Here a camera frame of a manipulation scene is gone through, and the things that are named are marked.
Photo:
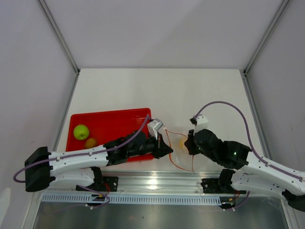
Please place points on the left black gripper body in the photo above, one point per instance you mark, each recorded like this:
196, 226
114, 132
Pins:
149, 147

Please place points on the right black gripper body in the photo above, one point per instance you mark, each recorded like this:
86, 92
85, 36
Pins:
193, 149

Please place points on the clear zip bag orange zipper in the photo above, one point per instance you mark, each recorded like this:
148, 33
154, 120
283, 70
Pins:
181, 158

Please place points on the orange peach with leaf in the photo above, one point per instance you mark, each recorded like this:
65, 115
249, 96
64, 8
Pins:
181, 143

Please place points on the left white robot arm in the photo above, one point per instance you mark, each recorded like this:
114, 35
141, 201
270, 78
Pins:
81, 168

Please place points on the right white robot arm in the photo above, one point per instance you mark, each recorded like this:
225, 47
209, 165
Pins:
243, 171

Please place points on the red plastic tray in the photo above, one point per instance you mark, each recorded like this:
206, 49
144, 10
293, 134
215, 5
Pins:
106, 126

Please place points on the small orange peach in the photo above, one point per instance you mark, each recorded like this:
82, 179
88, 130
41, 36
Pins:
90, 143

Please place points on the green apple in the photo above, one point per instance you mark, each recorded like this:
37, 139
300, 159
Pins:
81, 132

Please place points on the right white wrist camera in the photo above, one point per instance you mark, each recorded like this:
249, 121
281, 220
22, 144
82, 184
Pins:
200, 122

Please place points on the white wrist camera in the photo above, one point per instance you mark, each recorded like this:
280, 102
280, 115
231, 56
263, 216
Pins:
154, 126
200, 122

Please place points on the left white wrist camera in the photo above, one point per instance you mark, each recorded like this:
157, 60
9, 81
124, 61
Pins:
154, 126

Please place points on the aluminium front rail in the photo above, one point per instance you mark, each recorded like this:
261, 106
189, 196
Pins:
155, 182

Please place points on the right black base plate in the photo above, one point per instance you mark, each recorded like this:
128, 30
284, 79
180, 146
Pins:
215, 186

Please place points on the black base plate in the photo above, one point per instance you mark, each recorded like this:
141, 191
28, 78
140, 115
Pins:
110, 184
215, 186

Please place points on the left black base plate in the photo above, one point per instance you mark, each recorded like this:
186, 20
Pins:
110, 184

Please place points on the white slotted cable duct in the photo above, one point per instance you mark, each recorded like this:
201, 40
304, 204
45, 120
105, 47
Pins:
132, 199

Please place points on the right aluminium frame post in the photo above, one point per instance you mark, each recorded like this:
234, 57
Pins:
270, 29

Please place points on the aluminium frame post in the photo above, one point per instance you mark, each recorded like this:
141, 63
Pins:
58, 35
270, 29

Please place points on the left aluminium frame post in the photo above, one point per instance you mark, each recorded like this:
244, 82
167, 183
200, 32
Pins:
58, 35

